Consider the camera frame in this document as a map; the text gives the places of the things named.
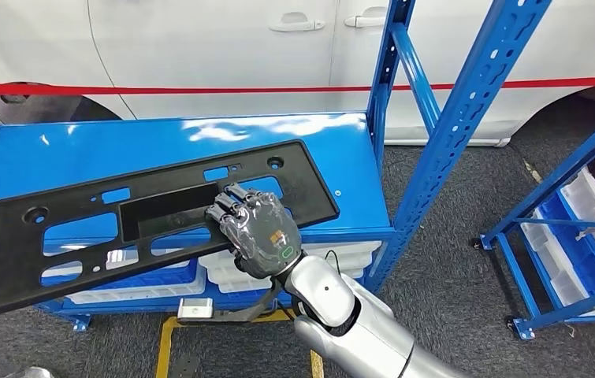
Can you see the blue steel shelf rack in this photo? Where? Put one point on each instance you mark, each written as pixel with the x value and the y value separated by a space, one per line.
pixel 563 177
pixel 119 146

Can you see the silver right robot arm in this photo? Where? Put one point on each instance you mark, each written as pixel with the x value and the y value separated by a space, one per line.
pixel 370 334

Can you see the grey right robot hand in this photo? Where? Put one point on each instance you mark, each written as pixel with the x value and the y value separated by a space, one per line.
pixel 266 235

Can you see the white car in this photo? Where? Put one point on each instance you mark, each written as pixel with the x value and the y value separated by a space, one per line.
pixel 198 52

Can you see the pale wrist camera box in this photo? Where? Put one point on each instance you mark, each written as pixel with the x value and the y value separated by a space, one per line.
pixel 195 308

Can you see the red barrier belt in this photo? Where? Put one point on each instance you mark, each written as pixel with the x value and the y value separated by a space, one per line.
pixel 224 90

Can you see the black plastic panel part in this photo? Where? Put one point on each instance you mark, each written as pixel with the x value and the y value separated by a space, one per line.
pixel 4 250

